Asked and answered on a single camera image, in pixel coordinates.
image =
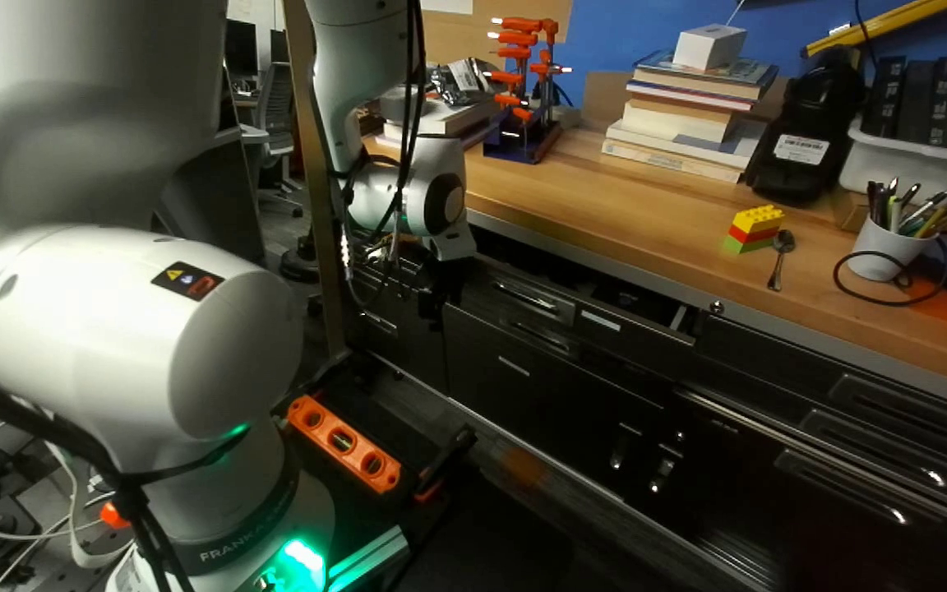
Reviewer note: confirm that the thick white-paged book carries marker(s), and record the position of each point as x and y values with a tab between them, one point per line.
690	118

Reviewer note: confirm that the assorted pens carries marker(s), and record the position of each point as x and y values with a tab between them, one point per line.
918	208

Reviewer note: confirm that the blue wall board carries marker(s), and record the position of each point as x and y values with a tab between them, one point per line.
625	34

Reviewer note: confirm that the workbench drawer cabinet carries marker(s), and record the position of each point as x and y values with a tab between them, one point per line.
822	438

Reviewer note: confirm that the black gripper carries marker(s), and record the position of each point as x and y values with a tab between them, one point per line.
404	283

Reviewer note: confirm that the yellow spirit level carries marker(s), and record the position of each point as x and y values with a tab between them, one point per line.
890	23

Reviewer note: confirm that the small white box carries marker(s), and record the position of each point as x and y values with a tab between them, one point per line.
708	48

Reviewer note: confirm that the white pen cup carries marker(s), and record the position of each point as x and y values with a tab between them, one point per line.
886	253

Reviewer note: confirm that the colourful lego block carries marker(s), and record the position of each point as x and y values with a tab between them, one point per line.
758	226

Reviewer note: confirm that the wooden shelf post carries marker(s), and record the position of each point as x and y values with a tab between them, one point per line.
314	167

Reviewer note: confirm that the black key tool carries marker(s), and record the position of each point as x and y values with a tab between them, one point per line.
776	266

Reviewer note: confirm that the black label printer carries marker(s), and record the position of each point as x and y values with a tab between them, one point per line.
805	144

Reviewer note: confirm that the white plastic bin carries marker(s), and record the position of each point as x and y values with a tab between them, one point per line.
913	169

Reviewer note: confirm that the black white plastic package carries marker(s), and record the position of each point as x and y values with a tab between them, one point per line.
457	79

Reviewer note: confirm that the stack of books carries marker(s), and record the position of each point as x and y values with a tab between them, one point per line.
672	150

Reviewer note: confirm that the black tool tray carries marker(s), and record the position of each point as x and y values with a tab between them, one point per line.
418	438

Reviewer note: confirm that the dark cover book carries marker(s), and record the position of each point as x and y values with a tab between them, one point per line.
704	79

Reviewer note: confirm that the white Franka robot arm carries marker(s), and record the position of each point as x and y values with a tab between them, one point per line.
113	350

